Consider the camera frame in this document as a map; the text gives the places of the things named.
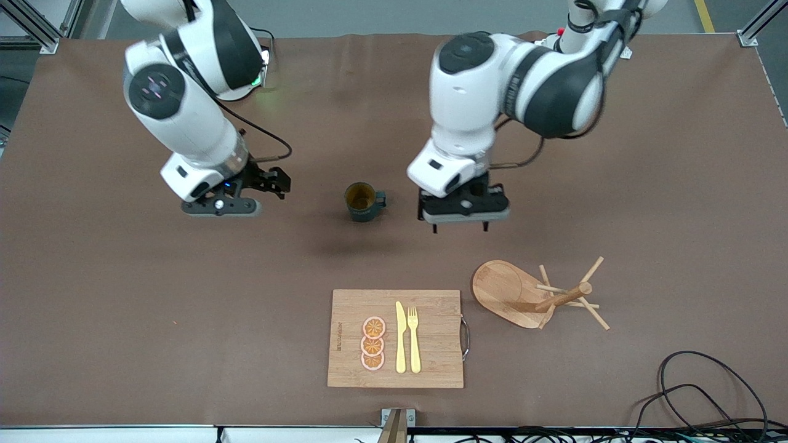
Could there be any dark green ribbed cup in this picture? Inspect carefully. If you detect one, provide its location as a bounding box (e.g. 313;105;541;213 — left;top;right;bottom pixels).
344;182;388;223

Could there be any brown table cover sheet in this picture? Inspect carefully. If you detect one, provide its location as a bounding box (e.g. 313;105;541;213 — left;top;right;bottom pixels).
0;32;788;428

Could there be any wooden mug tree stand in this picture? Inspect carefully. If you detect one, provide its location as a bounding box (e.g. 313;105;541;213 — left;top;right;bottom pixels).
472;257;611;331

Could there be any yellow plastic knife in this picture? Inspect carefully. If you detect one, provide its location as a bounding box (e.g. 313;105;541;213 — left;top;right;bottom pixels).
395;301;408;374

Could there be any yellow plastic fork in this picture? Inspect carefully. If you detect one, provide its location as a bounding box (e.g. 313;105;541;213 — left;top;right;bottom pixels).
407;306;422;374

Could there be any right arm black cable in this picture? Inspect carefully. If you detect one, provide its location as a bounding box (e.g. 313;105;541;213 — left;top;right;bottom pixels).
212;102;292;164

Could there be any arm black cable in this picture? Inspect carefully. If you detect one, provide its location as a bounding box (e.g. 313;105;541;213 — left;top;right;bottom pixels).
212;102;292;164
489;117;545;170

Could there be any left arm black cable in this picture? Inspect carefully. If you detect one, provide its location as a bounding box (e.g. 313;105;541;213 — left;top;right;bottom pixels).
489;117;545;170

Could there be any bamboo cutting board with handle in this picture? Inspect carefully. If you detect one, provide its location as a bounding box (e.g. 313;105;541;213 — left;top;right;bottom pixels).
327;289;472;389

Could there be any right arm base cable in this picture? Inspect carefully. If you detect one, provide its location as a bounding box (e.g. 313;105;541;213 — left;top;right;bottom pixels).
249;28;276;62

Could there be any grey metal bracket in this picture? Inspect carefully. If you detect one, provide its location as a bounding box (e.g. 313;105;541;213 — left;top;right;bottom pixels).
377;408;416;443

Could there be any black cable bundle along rail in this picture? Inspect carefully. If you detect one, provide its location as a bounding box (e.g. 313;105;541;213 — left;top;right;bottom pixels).
351;425;788;443

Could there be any aluminium frame post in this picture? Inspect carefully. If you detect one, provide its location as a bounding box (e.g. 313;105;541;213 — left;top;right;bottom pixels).
0;0;84;55
738;0;788;47

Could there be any short looped black cable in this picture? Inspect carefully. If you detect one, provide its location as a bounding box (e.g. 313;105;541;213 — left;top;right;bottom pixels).
628;384;739;443

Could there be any white table edge rail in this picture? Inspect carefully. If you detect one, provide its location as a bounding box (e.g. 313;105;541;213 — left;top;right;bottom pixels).
0;425;788;443

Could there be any long looped black cable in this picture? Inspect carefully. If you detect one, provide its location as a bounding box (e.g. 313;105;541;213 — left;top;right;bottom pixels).
657;351;770;443

